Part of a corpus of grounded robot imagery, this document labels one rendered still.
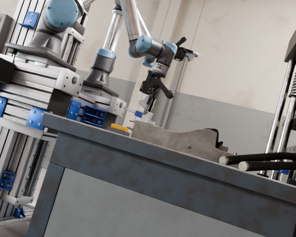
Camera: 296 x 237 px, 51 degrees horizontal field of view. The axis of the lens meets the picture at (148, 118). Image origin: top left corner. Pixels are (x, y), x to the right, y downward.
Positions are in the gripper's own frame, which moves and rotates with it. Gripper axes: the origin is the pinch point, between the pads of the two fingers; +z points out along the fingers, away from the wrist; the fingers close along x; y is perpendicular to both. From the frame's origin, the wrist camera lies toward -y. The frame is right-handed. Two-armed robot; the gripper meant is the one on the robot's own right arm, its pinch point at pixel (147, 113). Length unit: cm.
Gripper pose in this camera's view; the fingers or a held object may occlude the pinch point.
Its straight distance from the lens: 151.5
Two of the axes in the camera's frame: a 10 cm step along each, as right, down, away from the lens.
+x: -2.6, -0.2, -9.6
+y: -8.9, -3.9, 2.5
